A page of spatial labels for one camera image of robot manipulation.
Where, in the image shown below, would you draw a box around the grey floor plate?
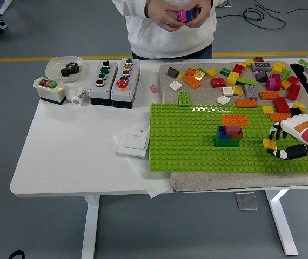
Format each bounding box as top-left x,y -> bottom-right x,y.
234,191 -> 259,212

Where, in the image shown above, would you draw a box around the white wall switch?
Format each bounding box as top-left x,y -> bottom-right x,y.
116,133 -> 149,158

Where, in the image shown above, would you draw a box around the yellow tall toy brick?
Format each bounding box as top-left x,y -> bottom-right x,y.
225,71 -> 240,86

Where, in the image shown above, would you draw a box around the cream switch box red green buttons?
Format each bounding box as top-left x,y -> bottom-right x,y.
32,77 -> 68,106

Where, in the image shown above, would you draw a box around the person's right hand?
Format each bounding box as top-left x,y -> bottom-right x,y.
145,0 -> 187,33

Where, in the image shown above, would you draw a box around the green large toy brick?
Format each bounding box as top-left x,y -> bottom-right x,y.
214,133 -> 243,148

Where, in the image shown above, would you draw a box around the grey button box black knob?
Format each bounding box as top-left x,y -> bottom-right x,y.
88,60 -> 119,106

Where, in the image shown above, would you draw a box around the green six-stud toy brick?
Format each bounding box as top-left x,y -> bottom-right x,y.
177,91 -> 191,107

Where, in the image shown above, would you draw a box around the green studded baseplate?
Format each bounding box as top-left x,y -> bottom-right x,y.
149,102 -> 308,173

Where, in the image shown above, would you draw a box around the grey six-stud toy brick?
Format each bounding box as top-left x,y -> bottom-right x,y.
243,84 -> 260,99

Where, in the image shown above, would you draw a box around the magenta large toy brick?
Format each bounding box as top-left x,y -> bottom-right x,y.
266,73 -> 282,92

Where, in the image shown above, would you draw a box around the black thin floor cable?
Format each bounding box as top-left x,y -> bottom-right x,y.
253,0 -> 308,14

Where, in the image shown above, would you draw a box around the grey-brown mat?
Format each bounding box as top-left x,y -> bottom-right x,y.
158,60 -> 308,193

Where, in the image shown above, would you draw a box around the person's left hand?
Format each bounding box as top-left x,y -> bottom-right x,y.
185,0 -> 213,29

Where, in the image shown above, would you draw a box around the yellow large toy brick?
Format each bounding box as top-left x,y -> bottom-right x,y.
271,62 -> 286,74

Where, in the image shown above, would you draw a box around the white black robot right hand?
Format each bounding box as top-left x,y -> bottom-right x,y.
266,114 -> 308,160

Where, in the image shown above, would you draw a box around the dark grey slope brick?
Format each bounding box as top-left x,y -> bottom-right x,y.
255,70 -> 269,83

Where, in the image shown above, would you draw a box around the orange long toy brick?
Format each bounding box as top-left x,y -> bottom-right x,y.
221,113 -> 249,127
183,74 -> 202,90
269,112 -> 292,122
235,98 -> 257,108
258,91 -> 280,101

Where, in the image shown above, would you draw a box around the black coiled floor cable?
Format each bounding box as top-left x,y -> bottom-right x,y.
215,1 -> 287,30

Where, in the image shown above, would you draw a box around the white pipe tee fitting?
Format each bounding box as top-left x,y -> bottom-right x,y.
66,86 -> 88,106

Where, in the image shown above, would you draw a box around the grey long toy brick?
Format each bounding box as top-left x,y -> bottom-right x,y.
252,62 -> 273,72

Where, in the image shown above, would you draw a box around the yellow floor tape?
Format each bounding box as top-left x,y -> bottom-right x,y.
0,51 -> 308,63

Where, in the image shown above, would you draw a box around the white plastic bowl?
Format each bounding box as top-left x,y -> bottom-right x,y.
45,56 -> 84,83

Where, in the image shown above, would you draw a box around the green flat plate brick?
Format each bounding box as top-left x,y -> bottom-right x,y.
235,77 -> 257,86

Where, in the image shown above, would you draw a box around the black metal gears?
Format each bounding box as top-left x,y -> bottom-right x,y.
60,62 -> 81,79

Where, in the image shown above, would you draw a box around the grey button box emergency stop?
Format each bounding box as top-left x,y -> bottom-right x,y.
110,58 -> 141,110

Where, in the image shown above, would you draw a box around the red long toy brick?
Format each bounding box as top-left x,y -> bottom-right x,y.
286,83 -> 302,101
272,96 -> 291,113

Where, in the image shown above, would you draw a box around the white paper sheet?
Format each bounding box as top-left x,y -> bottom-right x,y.
112,120 -> 174,200

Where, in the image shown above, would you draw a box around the white table leg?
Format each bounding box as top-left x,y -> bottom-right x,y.
264,189 -> 299,257
81,195 -> 101,259

